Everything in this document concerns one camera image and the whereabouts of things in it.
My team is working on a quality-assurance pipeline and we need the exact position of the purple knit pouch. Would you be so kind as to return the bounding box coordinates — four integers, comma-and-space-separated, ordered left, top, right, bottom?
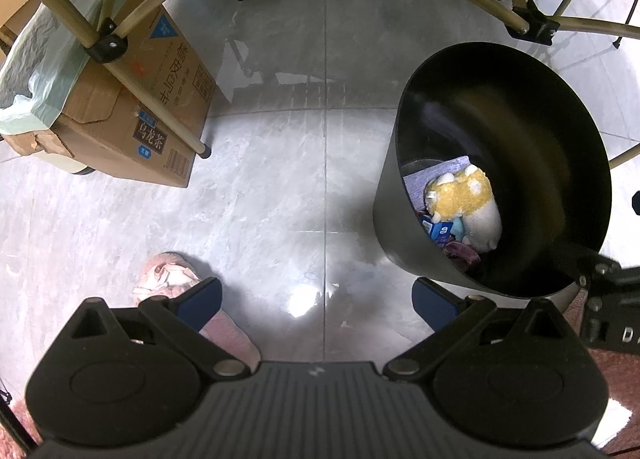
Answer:
402, 155, 473, 212

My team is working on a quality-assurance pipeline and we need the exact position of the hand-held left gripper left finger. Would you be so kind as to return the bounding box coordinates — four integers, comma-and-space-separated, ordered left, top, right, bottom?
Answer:
60, 277, 252, 381

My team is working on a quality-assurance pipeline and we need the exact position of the tan slatted folding table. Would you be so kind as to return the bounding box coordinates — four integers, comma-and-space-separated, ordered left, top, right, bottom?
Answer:
0, 0, 640, 160

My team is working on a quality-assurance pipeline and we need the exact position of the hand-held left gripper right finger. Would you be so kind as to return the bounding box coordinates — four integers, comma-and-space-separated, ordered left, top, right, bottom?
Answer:
382, 278, 576, 381

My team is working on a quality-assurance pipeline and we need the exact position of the blue tissue packet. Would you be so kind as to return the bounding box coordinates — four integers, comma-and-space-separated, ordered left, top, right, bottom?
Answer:
420, 216, 466, 245

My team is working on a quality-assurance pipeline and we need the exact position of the pink fuzzy slipper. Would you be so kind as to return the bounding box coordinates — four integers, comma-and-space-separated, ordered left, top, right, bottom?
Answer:
131, 251, 262, 375

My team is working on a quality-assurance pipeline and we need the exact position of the yellow plush toy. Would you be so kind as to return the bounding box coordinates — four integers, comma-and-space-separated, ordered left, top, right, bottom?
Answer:
424, 165, 502, 252

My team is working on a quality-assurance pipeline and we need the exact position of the purple satin bonnet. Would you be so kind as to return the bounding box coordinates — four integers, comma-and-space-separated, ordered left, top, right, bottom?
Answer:
445, 240, 483, 272

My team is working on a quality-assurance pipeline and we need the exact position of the black trash bin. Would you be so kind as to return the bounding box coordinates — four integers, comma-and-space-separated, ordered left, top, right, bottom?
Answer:
372, 41, 613, 300

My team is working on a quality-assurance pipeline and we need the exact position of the printed cardboard box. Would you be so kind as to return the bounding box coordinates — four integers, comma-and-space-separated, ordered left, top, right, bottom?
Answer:
0, 0, 217, 190

